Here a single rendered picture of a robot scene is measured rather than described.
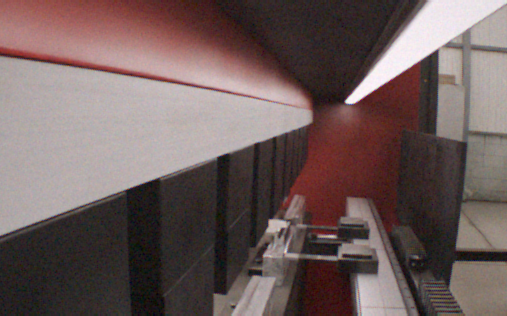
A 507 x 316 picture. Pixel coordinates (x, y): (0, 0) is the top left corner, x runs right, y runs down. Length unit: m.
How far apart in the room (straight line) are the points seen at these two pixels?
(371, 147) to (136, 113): 2.17
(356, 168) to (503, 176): 6.60
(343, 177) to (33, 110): 2.27
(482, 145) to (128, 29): 8.49
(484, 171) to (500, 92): 1.50
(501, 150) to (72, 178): 8.64
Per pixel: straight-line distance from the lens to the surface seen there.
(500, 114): 8.72
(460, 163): 1.25
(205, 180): 0.40
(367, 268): 1.20
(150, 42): 0.27
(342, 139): 2.38
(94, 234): 0.22
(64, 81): 0.19
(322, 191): 2.41
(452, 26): 0.31
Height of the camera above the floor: 1.38
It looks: 6 degrees down
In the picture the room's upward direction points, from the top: 3 degrees clockwise
